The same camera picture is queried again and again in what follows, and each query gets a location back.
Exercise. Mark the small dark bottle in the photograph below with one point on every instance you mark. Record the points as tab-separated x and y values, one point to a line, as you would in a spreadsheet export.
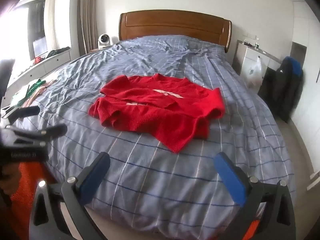
256	43

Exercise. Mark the orange fuzzy cloth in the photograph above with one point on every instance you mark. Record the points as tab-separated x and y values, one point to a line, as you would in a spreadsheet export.
25	187

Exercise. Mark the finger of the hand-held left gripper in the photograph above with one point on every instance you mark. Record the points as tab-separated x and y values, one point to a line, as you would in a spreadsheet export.
51	131
26	111

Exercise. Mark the white window bench cabinet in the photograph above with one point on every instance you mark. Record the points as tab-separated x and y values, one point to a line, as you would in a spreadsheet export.
52	61

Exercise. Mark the white plastic bag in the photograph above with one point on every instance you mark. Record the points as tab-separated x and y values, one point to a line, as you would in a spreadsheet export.
255	72

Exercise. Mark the beige curtain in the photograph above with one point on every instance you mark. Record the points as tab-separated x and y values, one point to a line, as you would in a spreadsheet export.
88	17

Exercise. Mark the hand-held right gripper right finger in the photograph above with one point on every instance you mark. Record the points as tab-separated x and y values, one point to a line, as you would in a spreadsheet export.
230	180

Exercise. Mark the red knit sweater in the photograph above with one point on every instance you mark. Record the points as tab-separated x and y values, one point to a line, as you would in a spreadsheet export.
150	112

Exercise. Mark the white round fan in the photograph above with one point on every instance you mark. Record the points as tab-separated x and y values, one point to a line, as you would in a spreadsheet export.
103	40

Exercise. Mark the pink garment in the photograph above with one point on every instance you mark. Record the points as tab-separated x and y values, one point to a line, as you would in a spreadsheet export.
43	87

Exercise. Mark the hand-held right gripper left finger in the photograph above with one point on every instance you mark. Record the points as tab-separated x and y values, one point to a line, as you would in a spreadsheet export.
96	177

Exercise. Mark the black and blue backpack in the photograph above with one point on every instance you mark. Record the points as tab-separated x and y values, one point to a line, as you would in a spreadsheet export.
280	90

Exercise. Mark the green clothes on bench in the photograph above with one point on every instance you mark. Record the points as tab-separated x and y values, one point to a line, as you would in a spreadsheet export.
57	51

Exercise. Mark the blue plaid bed blanket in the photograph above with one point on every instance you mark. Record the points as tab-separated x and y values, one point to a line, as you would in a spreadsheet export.
150	180

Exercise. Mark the white bedside cabinet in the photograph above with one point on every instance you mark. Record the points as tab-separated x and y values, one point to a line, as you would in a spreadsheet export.
250	57

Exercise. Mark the small red cloth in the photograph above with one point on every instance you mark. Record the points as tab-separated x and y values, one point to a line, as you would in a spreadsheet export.
37	59

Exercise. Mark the wooden headboard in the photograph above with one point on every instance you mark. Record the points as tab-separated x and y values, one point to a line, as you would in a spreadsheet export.
175	25

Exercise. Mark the window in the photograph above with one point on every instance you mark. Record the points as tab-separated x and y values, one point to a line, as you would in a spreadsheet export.
37	25

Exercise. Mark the green garment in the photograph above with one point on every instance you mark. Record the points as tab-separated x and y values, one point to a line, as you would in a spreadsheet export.
33	86

